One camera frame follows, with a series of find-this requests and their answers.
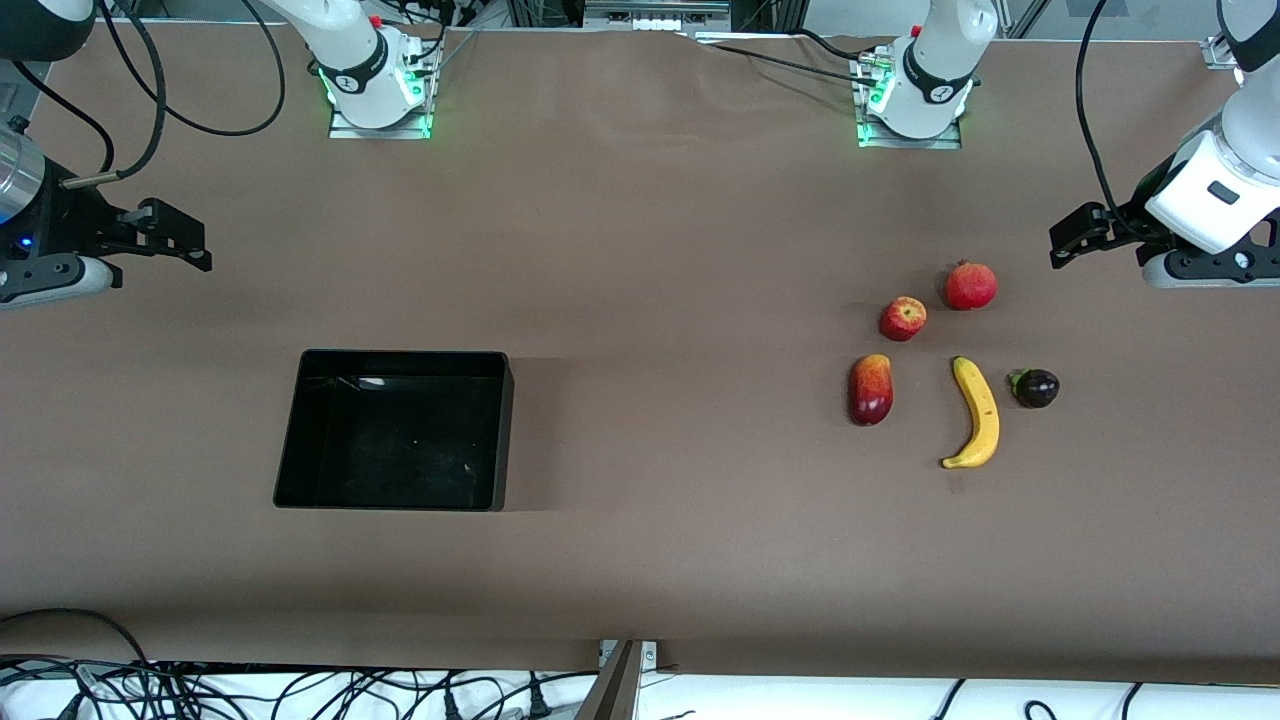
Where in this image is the red yellow mango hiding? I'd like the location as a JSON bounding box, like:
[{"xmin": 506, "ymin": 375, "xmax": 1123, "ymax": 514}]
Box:
[{"xmin": 848, "ymin": 353, "xmax": 894, "ymax": 427}]

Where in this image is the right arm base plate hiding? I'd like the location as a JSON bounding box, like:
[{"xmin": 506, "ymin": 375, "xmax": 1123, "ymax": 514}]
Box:
[{"xmin": 328, "ymin": 48, "xmax": 437, "ymax": 141}]

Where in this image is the dark purple mangosteen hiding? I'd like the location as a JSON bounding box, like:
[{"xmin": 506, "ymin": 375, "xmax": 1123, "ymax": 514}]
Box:
[{"xmin": 1010, "ymin": 368, "xmax": 1061, "ymax": 409}]

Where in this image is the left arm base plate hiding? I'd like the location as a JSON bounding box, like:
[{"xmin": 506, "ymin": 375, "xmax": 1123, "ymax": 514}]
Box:
[{"xmin": 855, "ymin": 45, "xmax": 966, "ymax": 151}]

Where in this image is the white power strip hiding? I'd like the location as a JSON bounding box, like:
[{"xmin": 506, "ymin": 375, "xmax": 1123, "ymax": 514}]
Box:
[{"xmin": 584, "ymin": 0, "xmax": 733, "ymax": 33}]

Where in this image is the yellow banana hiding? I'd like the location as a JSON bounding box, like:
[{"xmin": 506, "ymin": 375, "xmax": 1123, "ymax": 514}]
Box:
[{"xmin": 940, "ymin": 356, "xmax": 1001, "ymax": 470}]

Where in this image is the red yellow apple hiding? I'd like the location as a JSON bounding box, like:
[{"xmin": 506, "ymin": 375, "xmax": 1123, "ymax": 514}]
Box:
[{"xmin": 879, "ymin": 296, "xmax": 928, "ymax": 343}]

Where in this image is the metal table edge bracket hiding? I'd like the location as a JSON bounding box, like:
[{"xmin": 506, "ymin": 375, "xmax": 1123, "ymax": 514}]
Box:
[{"xmin": 575, "ymin": 639, "xmax": 660, "ymax": 720}]

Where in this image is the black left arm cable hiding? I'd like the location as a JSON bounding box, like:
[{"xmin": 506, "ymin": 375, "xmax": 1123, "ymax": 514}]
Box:
[{"xmin": 1075, "ymin": 0, "xmax": 1138, "ymax": 231}]

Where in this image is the arched black floor cable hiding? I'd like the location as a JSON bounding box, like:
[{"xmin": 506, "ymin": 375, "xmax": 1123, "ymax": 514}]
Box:
[{"xmin": 0, "ymin": 607, "xmax": 153, "ymax": 668}]

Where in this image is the short black base cable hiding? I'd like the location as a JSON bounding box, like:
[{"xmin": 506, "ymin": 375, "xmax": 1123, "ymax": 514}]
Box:
[{"xmin": 793, "ymin": 28, "xmax": 879, "ymax": 61}]

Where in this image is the red pomegranate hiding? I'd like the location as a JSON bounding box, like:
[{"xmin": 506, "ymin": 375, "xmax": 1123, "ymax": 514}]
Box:
[{"xmin": 945, "ymin": 260, "xmax": 999, "ymax": 312}]

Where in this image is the black plastic box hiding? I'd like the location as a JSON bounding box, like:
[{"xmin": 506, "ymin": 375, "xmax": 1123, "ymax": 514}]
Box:
[{"xmin": 272, "ymin": 348, "xmax": 515, "ymax": 513}]

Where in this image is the long black base cable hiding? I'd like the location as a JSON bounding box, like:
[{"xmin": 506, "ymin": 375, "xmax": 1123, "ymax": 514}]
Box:
[{"xmin": 690, "ymin": 35, "xmax": 869, "ymax": 79}]

